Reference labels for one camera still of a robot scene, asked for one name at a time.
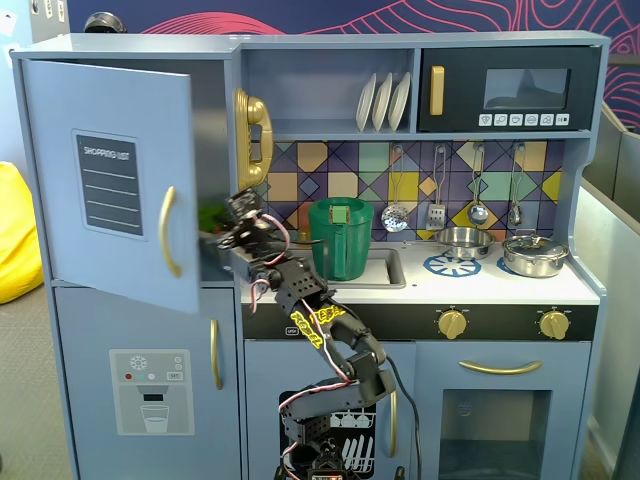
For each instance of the open steel pot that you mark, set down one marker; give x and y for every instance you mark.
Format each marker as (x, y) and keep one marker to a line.
(465, 247)

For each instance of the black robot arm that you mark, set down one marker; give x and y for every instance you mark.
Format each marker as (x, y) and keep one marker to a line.
(360, 350)

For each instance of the small green block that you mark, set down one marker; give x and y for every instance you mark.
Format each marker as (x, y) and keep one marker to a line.
(341, 215)

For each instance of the gold toy telephone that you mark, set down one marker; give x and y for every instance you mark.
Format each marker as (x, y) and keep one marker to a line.
(247, 150)

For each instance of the dishwasher print door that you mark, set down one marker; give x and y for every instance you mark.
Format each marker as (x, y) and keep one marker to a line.
(260, 375)

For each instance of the silver spoon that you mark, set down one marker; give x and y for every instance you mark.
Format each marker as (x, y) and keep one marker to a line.
(516, 215)

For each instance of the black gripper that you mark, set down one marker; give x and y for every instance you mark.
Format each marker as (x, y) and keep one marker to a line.
(226, 243)

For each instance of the white toy plate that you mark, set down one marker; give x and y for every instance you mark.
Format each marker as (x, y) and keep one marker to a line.
(383, 102)
(365, 102)
(400, 102)

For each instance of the green toy vegetable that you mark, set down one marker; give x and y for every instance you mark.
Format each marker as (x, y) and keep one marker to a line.
(212, 217)

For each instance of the grey locker cabinet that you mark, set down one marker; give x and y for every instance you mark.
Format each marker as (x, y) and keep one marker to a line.
(47, 20)

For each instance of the blue toy kitchen body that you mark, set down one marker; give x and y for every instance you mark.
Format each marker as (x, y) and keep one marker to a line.
(150, 47)

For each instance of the ice dispenser print door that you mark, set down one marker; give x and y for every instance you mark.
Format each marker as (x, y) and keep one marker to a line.
(150, 320)

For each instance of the green plastic pitcher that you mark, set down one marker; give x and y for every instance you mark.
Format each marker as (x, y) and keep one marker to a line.
(350, 250)

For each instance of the shopping list cabinet door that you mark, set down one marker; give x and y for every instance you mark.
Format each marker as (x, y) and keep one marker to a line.
(115, 100)

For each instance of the steel pot lid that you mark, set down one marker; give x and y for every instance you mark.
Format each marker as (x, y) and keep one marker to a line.
(535, 246)

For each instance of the gold stove knob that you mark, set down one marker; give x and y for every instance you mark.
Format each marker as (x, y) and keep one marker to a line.
(553, 326)
(452, 326)

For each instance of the steel ladle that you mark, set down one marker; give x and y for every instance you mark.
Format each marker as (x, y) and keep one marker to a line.
(477, 214)

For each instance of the yellow bean bag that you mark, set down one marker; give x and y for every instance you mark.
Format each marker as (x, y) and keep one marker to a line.
(17, 235)

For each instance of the steel slotted spatula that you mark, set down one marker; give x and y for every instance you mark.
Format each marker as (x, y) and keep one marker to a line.
(436, 217)

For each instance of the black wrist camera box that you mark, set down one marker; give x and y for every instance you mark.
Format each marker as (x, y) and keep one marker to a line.
(244, 202)

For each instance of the black microwave door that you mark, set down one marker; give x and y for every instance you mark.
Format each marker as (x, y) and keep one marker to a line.
(460, 90)

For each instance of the steel slotted spoon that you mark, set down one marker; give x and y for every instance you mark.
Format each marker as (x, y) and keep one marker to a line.
(395, 217)

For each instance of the oven door with window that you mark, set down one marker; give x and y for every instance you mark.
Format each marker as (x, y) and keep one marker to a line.
(430, 370)

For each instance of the grey toy sink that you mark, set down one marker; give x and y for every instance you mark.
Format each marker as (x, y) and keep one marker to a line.
(390, 270)

